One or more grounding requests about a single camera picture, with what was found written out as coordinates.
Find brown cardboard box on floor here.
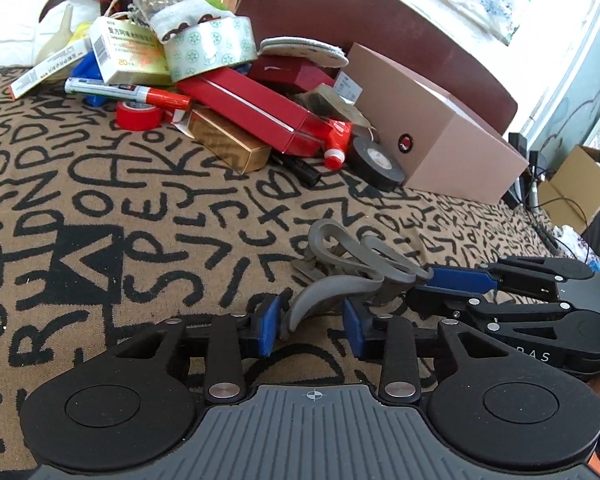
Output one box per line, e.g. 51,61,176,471
538,145,600,234

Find pink cardboard storage box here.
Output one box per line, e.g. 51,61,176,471
342,44,528,204

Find black tape roll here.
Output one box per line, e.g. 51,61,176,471
347,136,406,192

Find small black marker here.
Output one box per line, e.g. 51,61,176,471
268,151,322,188

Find red white glue bottle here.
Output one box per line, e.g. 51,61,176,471
303,118,352,171

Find letter-patterned tablecloth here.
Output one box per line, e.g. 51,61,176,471
0,67,546,479

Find red flat gift box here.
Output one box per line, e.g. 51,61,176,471
176,67,332,157

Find golden rectangular box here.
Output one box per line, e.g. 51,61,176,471
187,105,271,174

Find dark red small box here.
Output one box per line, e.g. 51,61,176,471
247,55,335,93

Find round sanding disc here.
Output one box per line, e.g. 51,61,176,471
258,36,349,68

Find small red tape roll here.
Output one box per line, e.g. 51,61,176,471
116,102,163,132

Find white red marker pen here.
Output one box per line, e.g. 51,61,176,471
65,77,192,110

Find brown wooden chair back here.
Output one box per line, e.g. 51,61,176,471
237,0,518,134

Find green patterned tape roll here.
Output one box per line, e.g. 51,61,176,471
163,16,258,82

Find long white medicine box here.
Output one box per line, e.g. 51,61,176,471
8,38,92,100

